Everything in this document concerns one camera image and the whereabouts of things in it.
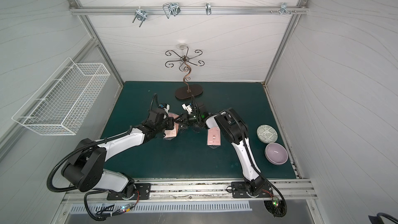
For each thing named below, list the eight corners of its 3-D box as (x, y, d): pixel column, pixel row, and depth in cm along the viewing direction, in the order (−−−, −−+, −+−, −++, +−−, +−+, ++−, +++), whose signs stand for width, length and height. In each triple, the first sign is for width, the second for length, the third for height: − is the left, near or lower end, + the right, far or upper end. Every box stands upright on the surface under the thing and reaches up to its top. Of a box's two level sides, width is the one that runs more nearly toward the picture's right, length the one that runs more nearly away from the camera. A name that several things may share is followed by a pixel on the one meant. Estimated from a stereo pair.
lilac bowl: (265, 167, 83) (269, 163, 78) (260, 147, 90) (263, 142, 85) (285, 167, 83) (291, 163, 78) (279, 147, 90) (284, 142, 85)
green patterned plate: (257, 144, 92) (260, 139, 87) (254, 129, 99) (256, 124, 94) (275, 144, 92) (279, 139, 87) (270, 129, 99) (274, 124, 94)
